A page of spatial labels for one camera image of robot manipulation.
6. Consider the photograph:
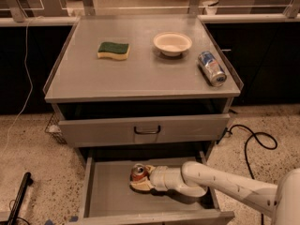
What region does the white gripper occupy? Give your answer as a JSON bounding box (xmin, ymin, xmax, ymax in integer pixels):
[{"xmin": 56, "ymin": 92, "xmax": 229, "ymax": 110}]
[{"xmin": 130, "ymin": 165, "xmax": 168, "ymax": 191}]

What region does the red coke can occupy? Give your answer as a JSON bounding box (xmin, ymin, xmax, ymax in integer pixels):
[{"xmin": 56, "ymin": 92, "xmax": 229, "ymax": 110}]
[{"xmin": 130, "ymin": 163, "xmax": 148, "ymax": 181}]

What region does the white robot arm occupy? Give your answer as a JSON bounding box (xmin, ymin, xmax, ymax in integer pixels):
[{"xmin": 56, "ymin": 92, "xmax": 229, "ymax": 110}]
[{"xmin": 130, "ymin": 161, "xmax": 300, "ymax": 225}]

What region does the grey open middle drawer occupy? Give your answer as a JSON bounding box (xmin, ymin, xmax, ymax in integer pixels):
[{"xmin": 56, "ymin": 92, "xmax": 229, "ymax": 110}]
[{"xmin": 68, "ymin": 154, "xmax": 234, "ymax": 225}]

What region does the grey upper drawer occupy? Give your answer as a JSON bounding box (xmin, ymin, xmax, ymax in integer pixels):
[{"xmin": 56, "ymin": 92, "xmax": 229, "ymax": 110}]
[{"xmin": 59, "ymin": 113, "xmax": 230, "ymax": 147}]

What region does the blue silver can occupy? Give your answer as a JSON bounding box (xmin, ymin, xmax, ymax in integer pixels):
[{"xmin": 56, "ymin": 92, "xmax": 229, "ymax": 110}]
[{"xmin": 198, "ymin": 52, "xmax": 227, "ymax": 86}]

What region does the grey cabinet counter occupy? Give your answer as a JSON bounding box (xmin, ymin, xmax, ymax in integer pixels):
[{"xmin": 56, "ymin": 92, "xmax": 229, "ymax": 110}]
[{"xmin": 45, "ymin": 15, "xmax": 240, "ymax": 104}]

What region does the black bar on floor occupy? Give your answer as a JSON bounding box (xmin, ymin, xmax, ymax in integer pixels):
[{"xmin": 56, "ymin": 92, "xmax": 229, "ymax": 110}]
[{"xmin": 6, "ymin": 172, "xmax": 33, "ymax": 225}]

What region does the green yellow sponge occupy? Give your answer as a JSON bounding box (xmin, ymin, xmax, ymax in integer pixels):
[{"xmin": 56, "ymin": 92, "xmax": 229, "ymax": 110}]
[{"xmin": 97, "ymin": 41, "xmax": 130, "ymax": 60}]

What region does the white bowl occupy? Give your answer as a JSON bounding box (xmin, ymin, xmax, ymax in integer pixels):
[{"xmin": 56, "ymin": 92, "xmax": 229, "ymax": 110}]
[{"xmin": 153, "ymin": 32, "xmax": 192, "ymax": 57}]

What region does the black drawer handle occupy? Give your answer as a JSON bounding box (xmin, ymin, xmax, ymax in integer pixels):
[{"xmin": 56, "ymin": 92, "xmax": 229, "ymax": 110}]
[{"xmin": 133, "ymin": 126, "xmax": 161, "ymax": 135}]

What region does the wire mesh basket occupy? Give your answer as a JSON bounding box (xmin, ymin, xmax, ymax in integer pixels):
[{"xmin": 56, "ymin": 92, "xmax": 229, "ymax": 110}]
[{"xmin": 45, "ymin": 113, "xmax": 67, "ymax": 144}]

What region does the white hanging cable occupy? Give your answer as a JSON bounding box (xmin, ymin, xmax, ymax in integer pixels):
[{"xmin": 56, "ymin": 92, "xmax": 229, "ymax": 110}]
[{"xmin": 0, "ymin": 16, "xmax": 43, "ymax": 161}]

